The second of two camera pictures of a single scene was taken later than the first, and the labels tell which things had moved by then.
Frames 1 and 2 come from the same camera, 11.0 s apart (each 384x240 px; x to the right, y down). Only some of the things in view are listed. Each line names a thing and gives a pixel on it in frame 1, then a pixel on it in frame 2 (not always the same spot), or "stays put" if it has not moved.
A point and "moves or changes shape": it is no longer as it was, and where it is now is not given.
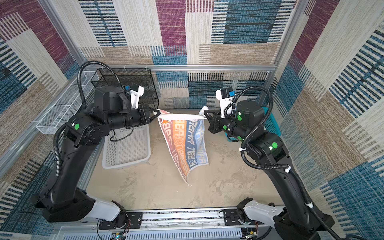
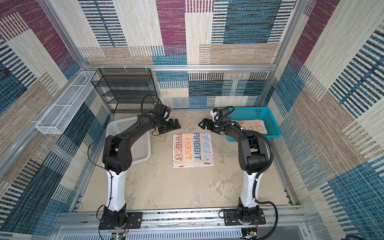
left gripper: (143, 110) to (171, 126)
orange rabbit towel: (185, 137) moves or changes shape
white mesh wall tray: (70, 104) stays put
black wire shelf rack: (142, 77) stays put
